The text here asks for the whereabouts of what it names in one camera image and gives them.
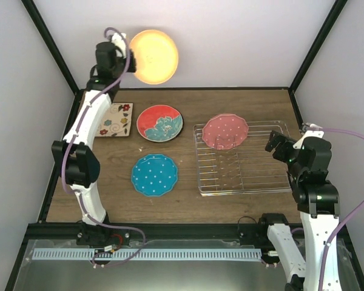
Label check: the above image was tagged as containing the red plate teal flower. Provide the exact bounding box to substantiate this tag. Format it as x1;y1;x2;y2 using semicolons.
136;104;183;142

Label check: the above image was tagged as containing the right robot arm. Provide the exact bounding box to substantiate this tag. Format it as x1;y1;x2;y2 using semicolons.
257;130;342;290

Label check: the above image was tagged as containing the yellow round plate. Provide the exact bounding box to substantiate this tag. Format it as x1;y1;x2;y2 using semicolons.
130;29;179;85

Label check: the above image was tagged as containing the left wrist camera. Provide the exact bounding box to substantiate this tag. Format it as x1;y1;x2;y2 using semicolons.
109;33;127;51

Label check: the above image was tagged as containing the square floral plate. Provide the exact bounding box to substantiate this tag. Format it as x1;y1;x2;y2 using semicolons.
96;102;133;138

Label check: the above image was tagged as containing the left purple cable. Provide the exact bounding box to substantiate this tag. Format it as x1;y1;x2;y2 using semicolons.
62;27;146;269

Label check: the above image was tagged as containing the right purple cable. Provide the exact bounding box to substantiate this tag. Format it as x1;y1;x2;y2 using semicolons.
309;127;364;291

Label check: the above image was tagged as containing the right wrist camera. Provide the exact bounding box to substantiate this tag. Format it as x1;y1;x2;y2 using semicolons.
293;122;324;150

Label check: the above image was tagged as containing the white slotted cable duct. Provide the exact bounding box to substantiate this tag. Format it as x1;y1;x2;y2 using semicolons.
32;248;261;262

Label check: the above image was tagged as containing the pink polka dot plate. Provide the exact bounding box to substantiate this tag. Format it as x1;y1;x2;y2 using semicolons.
202;113;249;150

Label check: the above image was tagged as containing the blue polka dot plate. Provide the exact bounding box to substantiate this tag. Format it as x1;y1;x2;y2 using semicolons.
131;154;178;197

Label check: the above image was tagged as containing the purple cable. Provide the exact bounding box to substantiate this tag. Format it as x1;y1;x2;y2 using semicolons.
309;127;364;291
62;27;146;269

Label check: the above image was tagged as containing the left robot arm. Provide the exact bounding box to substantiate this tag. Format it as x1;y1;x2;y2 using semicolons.
52;41;136;245

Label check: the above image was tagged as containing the black frame rail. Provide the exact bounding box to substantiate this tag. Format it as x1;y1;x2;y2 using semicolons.
27;222;349;243

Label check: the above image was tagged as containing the wire dish rack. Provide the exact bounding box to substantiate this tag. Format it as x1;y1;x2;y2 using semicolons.
194;121;291;196

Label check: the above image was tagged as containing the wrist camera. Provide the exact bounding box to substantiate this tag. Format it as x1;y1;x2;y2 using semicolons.
293;122;324;150
109;33;127;51

